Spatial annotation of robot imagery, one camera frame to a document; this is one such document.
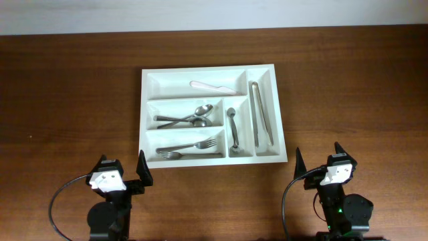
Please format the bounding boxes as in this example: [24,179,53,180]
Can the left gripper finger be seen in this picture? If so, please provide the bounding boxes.
[136,150,153,187]
[90,155,107,173]

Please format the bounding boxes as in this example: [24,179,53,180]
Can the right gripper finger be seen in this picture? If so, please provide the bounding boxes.
[294,147,307,179]
[334,141,348,157]

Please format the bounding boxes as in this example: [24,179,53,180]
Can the silver butter knife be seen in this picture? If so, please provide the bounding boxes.
[159,151,223,160]

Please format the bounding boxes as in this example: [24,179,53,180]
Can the small dark teaspoon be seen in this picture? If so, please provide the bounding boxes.
[229,145,245,157]

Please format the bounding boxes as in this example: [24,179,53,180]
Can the silver fork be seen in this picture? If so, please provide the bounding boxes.
[156,139,217,153]

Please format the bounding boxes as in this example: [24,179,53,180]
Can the silver spoon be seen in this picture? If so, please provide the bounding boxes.
[153,115,212,127]
[158,104,214,129]

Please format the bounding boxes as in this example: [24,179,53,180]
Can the pink plastic knife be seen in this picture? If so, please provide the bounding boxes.
[189,81,238,96]

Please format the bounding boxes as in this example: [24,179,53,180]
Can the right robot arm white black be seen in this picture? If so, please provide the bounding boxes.
[294,142,374,240]

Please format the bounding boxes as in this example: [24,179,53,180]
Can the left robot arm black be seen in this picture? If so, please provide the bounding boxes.
[86,151,153,241]

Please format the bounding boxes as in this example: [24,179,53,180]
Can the white plastic cutlery tray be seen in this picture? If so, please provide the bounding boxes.
[138,64,288,169]

